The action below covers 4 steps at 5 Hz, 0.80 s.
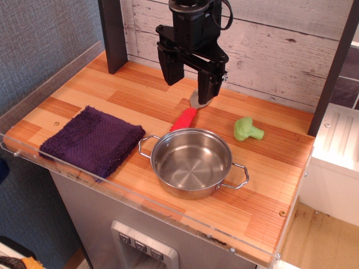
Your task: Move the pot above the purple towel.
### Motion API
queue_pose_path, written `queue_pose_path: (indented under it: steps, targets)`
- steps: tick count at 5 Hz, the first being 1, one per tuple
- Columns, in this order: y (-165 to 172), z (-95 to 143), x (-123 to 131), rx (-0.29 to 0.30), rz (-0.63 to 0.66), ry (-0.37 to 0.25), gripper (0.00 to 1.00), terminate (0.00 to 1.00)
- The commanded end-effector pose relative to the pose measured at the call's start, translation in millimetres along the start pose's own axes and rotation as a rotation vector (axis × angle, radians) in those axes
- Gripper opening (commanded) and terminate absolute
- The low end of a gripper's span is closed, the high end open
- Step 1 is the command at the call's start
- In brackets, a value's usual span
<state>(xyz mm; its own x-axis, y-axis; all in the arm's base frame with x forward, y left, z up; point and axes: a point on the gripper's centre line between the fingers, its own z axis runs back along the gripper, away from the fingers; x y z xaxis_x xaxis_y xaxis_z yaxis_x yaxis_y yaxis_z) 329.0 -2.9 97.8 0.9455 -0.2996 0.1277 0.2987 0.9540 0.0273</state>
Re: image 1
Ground dark left shelf post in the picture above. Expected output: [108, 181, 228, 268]
[98, 0, 128, 74]

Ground dark right shelf post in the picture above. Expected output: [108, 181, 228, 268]
[307, 0, 358, 137]

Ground black cable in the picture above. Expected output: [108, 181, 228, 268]
[207, 0, 234, 31]

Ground clear acrylic guard rail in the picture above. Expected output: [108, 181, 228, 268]
[1, 43, 314, 268]

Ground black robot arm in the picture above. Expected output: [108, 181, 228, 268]
[156, 1, 233, 105]

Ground purple folded towel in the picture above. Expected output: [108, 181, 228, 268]
[40, 106, 145, 178]

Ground stainless steel pot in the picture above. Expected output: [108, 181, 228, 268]
[147, 128, 250, 200]

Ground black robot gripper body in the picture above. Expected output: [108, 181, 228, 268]
[156, 6, 229, 80]

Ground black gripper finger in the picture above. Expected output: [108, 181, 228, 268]
[158, 46, 185, 86]
[198, 69, 222, 105]

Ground green toy broccoli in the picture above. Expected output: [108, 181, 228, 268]
[234, 117, 264, 141]

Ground dark shelf post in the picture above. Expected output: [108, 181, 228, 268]
[98, 0, 128, 74]
[307, 0, 358, 137]

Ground red handled metal spoon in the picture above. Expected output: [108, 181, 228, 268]
[170, 89, 211, 132]

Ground orange black object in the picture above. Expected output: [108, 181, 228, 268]
[1, 256, 44, 269]

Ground silver dispenser panel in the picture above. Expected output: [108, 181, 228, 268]
[111, 220, 180, 268]

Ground white toy sink unit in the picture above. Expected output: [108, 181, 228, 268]
[299, 104, 358, 225]

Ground grey toy fridge cabinet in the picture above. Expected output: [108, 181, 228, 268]
[51, 172, 257, 268]

